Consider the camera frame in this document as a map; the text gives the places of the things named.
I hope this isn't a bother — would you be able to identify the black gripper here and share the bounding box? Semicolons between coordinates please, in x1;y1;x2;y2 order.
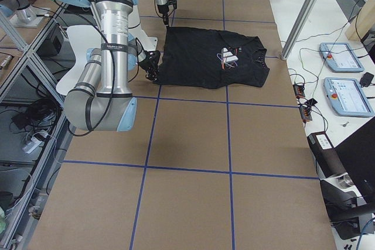
155;0;177;26
138;50;161;81

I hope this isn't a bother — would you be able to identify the black graphic t-shirt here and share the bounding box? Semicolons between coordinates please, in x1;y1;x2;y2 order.
155;27;270;89

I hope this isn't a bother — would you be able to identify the white curved chair shell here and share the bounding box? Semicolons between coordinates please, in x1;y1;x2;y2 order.
55;25;102;96

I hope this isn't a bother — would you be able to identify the white power strip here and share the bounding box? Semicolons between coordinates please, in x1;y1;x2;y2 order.
22;131;48;154

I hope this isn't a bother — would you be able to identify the upper teach pendant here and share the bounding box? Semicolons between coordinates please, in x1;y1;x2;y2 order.
319;42;364;73

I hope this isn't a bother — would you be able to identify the teach pendant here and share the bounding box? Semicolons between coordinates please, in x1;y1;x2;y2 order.
323;77;374;118
319;42;364;73

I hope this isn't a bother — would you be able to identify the lower teach pendant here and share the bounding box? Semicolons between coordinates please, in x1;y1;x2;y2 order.
323;77;374;118

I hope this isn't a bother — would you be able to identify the black power adapter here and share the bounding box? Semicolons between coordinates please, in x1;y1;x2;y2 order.
359;72;374;87

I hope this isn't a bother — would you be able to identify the black monitor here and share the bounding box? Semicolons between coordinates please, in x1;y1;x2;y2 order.
335;118;374;203

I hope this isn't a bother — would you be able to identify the aluminium frame post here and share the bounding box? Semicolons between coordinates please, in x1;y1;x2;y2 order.
281;0;317;60

